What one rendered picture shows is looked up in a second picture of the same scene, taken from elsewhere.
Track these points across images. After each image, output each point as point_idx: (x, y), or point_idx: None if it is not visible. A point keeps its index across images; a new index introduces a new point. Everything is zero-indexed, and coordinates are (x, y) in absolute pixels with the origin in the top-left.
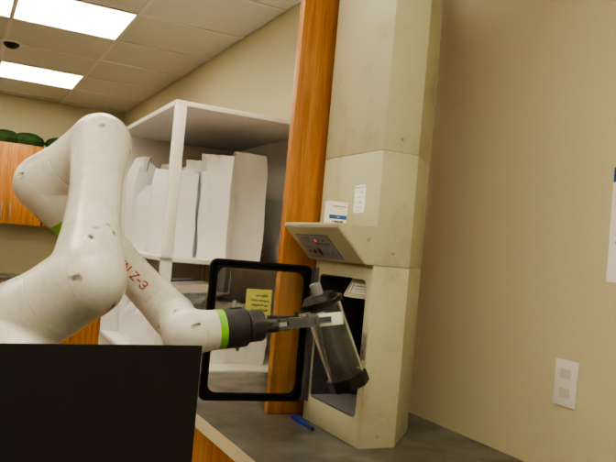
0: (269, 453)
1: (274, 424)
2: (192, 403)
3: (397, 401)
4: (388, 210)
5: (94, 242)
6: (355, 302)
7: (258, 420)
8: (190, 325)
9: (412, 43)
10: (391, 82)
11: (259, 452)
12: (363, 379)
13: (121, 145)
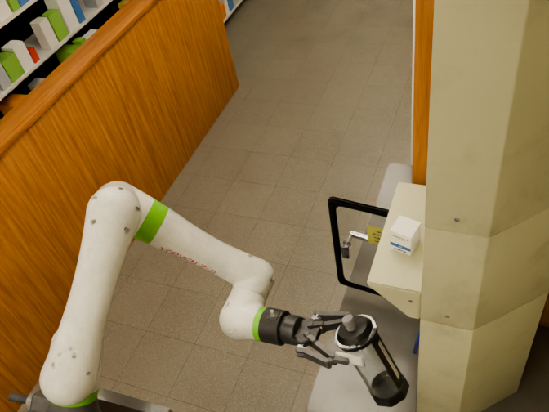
0: (332, 387)
1: (392, 327)
2: None
3: (459, 405)
4: (436, 282)
5: (52, 373)
6: None
7: (388, 311)
8: (227, 329)
9: (472, 96)
10: (431, 154)
11: (328, 382)
12: (390, 404)
13: (108, 240)
